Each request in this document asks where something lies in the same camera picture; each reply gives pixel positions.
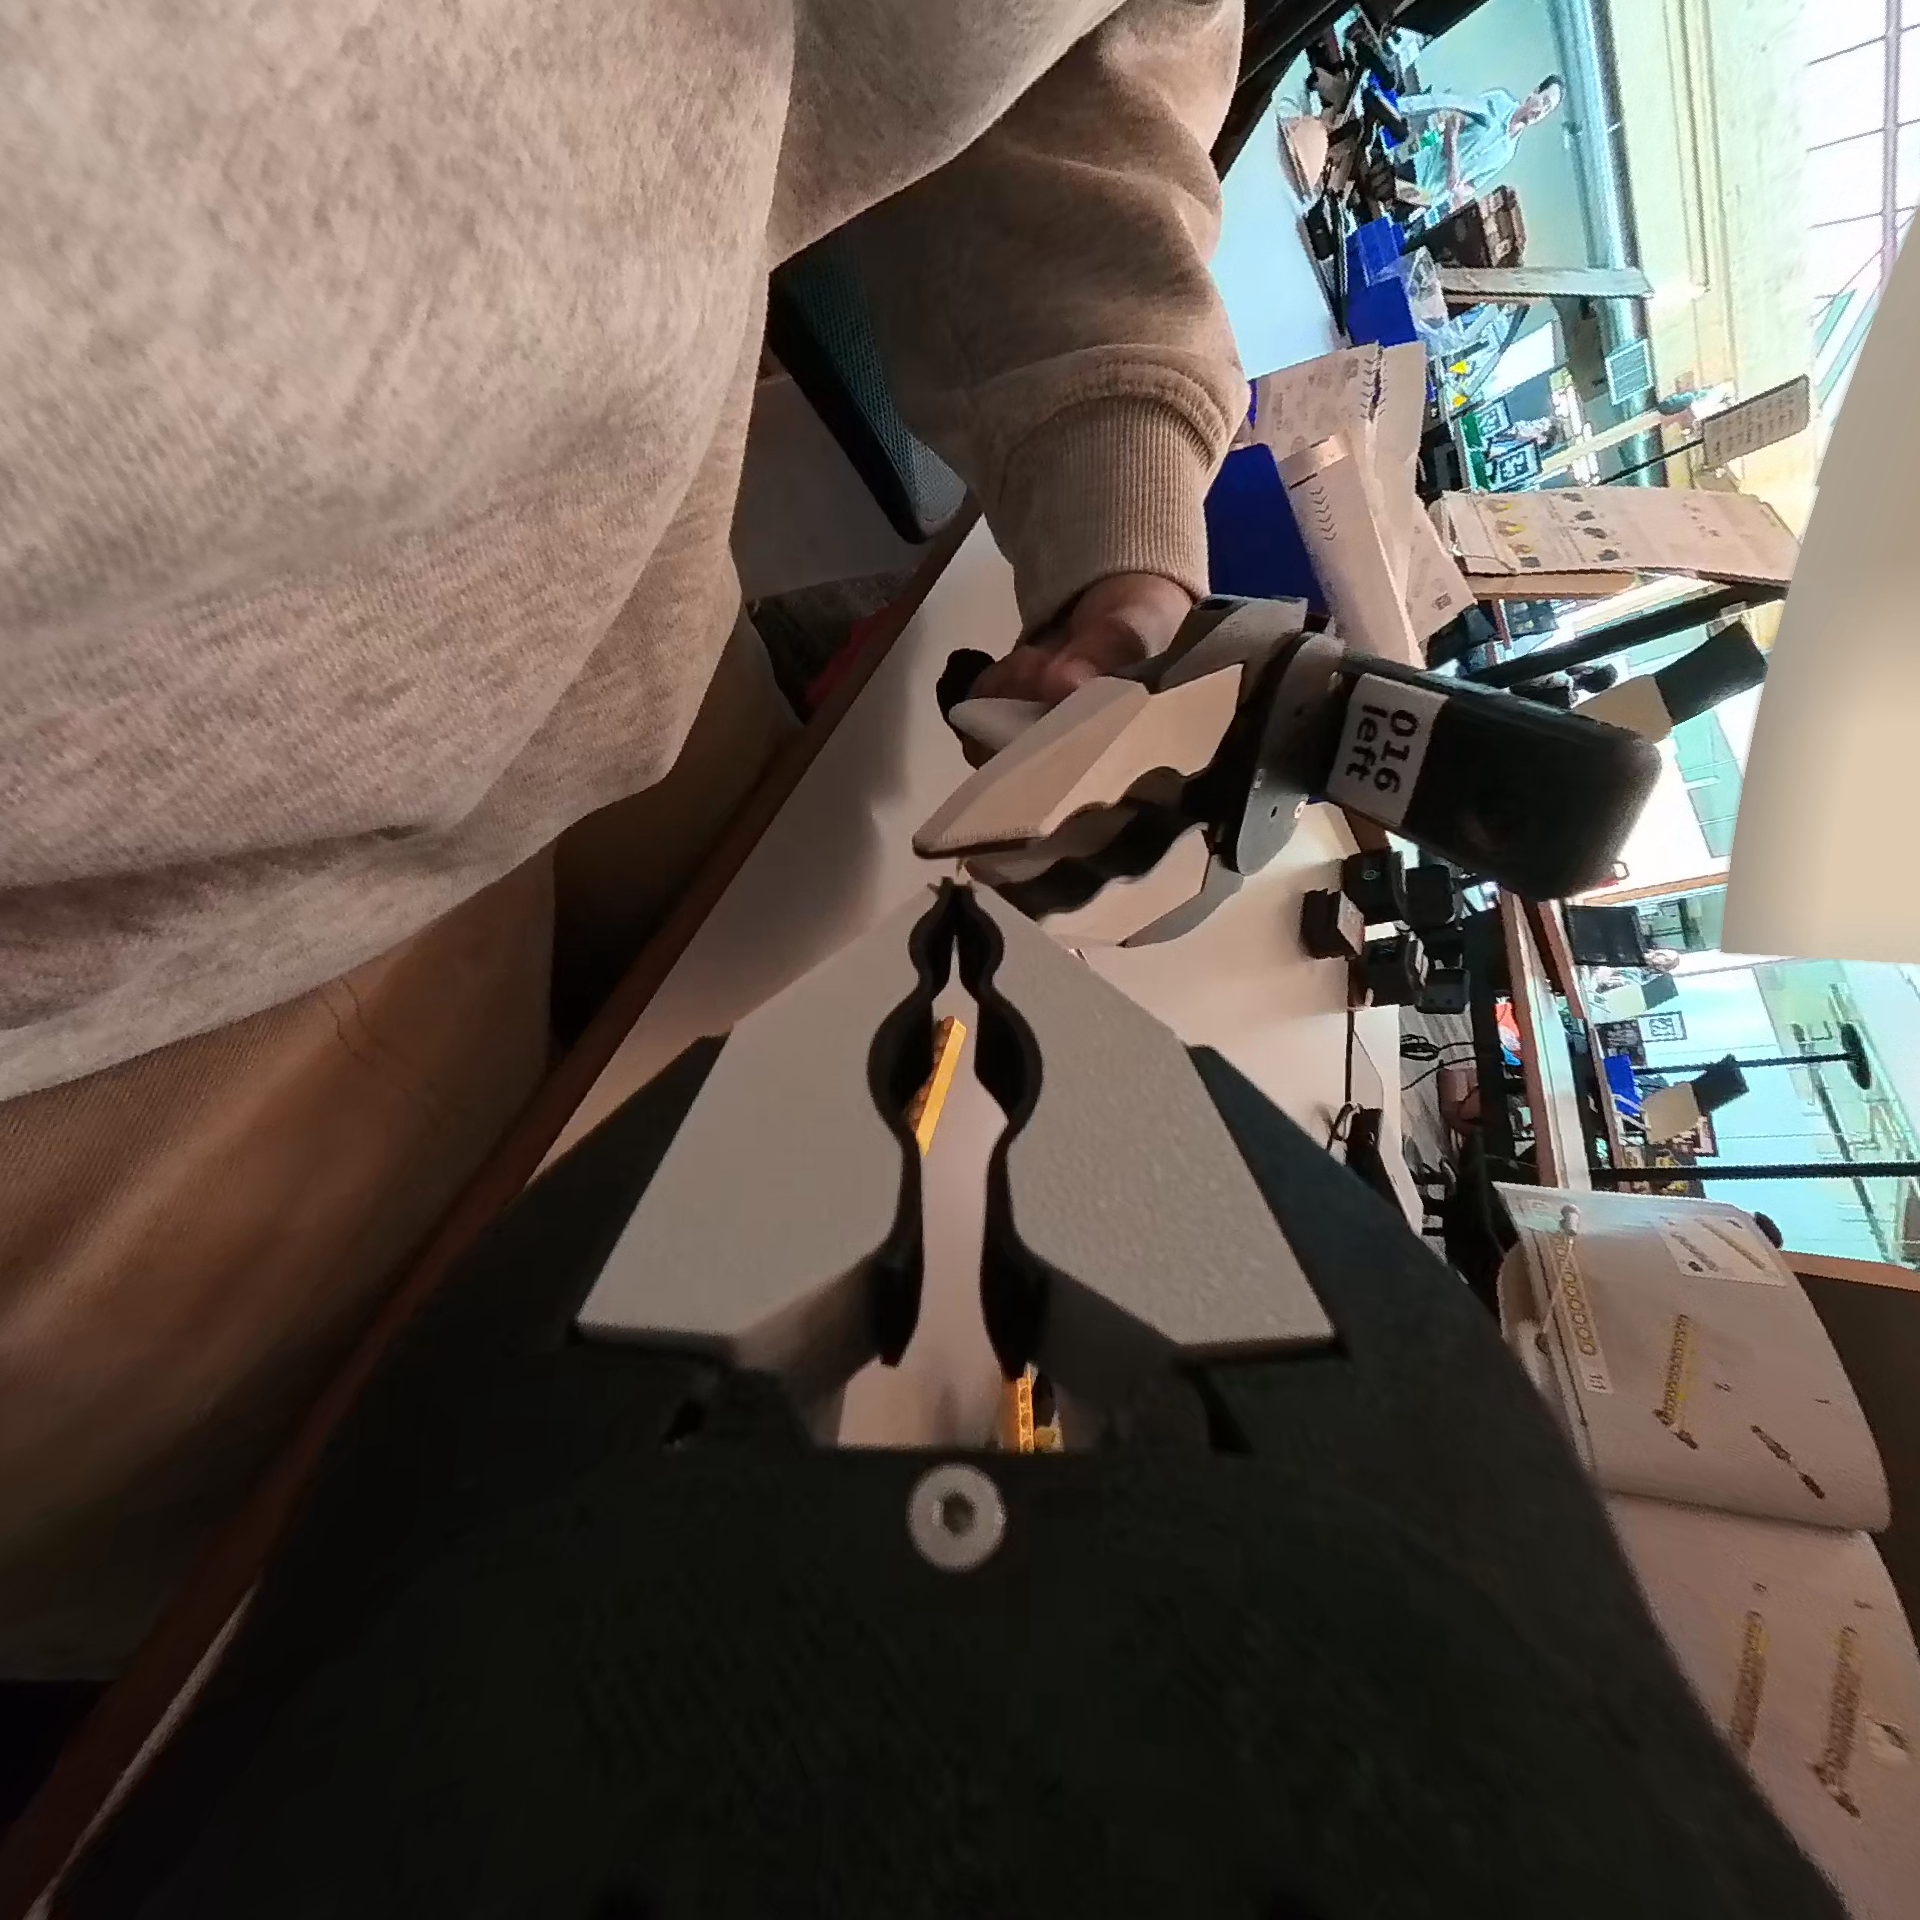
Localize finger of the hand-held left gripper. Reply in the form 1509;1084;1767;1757
911;666;1250;870
974;795;1250;950

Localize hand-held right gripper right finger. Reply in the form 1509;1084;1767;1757
960;893;1338;1375

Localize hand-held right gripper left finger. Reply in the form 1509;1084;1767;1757
576;884;978;1370

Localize long yellow lego beam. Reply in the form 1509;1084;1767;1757
911;1017;1061;1458

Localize lego instruction booklet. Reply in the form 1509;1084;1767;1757
1499;1183;1920;1920

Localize person's left hand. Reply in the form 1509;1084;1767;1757
966;576;1206;709

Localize black charging docks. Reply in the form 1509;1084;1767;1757
1295;847;1488;1010

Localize brown cardboard box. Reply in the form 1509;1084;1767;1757
1432;483;1802;602

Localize blue storage box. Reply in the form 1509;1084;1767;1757
1206;435;1338;618

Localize white curved panel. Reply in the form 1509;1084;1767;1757
1722;211;1920;963

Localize dark mesh chair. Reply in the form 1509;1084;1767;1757
764;247;974;547

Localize person's tan trousers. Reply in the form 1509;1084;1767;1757
0;600;797;1682

